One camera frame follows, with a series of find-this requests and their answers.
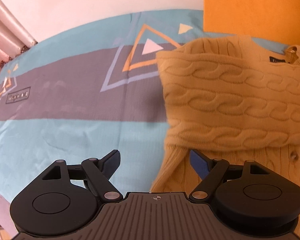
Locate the tan cable-knit sweater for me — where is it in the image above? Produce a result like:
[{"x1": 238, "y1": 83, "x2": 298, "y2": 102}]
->
[{"x1": 149, "y1": 35, "x2": 300, "y2": 239}]

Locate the blue grey patterned bedsheet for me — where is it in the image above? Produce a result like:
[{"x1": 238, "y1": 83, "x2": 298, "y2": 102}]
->
[{"x1": 0, "y1": 9, "x2": 300, "y2": 230}]

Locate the orange headboard panel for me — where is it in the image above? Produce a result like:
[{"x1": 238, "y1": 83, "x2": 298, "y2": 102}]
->
[{"x1": 203, "y1": 0, "x2": 300, "y2": 45}]

